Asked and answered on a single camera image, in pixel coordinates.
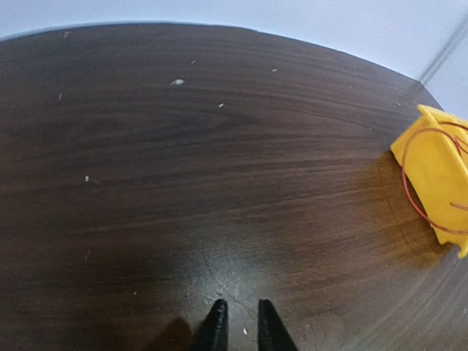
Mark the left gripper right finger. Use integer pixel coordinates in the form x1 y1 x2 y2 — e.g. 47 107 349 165
257 299 298 351

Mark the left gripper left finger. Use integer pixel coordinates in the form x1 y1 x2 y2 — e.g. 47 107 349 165
189 299 228 351

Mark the red cable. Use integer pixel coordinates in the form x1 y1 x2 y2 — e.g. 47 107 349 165
401 122 468 235

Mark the left yellow bin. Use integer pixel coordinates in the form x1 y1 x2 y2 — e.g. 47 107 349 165
390 105 467 259

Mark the right aluminium frame post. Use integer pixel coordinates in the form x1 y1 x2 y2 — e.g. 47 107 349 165
418 12 467 86

